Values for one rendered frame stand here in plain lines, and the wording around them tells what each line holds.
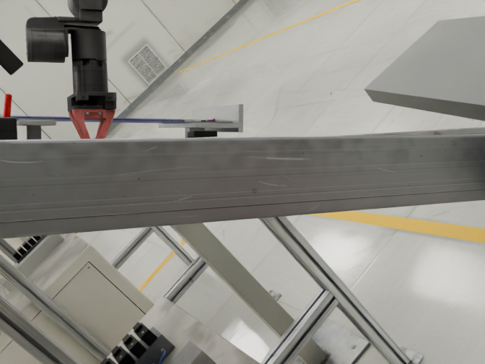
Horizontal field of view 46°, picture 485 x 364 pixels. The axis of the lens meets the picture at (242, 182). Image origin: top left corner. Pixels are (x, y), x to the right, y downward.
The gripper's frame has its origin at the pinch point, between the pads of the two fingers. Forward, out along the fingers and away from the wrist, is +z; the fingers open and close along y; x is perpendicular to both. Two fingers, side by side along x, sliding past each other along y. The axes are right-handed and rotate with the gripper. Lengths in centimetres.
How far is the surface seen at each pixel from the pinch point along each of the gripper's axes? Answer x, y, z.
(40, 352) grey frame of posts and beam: -9.1, -10.0, 36.6
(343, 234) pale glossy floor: 102, -74, 33
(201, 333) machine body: 13.3, 13.6, 30.0
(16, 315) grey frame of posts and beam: -12.9, -9.9, 29.1
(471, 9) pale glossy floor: 211, -116, -65
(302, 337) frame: 47, -11, 43
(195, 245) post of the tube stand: 32, -37, 25
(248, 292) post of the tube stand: 46, -37, 39
